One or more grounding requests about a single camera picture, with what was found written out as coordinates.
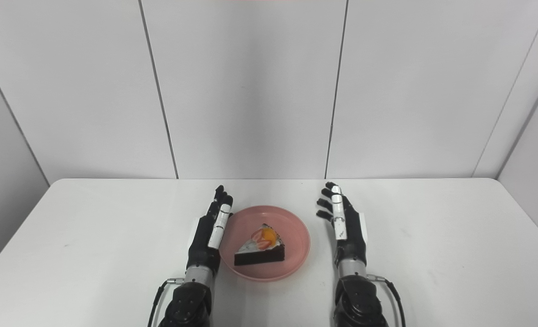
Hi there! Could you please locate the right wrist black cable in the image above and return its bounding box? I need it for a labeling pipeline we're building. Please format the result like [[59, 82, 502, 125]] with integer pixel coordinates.
[[366, 274, 407, 327]]

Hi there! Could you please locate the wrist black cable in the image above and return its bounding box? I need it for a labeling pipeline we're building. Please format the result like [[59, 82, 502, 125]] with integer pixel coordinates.
[[366, 274, 407, 327], [147, 278, 185, 327]]

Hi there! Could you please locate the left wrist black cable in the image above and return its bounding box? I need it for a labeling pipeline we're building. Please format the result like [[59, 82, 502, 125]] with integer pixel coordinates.
[[147, 278, 185, 327]]

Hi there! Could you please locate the pink round plate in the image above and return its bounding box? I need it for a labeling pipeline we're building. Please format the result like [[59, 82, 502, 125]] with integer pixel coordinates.
[[219, 205, 311, 282]]

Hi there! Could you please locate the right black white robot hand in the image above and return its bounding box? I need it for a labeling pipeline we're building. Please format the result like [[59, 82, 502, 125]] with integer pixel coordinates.
[[316, 182, 369, 269]]

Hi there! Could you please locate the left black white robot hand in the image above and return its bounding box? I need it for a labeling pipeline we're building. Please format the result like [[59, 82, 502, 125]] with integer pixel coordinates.
[[186, 185, 234, 276]]

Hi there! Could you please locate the chocolate cake slice with fruit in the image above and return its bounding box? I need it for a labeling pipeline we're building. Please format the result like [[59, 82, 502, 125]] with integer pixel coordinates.
[[234, 223, 285, 266]]

